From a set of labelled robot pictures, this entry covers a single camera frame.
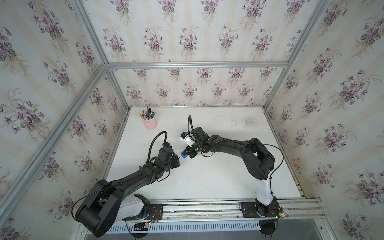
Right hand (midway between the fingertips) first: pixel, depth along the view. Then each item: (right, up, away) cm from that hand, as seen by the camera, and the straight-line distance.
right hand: (187, 152), depth 91 cm
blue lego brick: (-2, -1, 0) cm, 3 cm away
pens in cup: (-29, +24, +13) cm, 40 cm away
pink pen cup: (-25, +17, +11) cm, 33 cm away
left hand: (-4, -4, -4) cm, 7 cm away
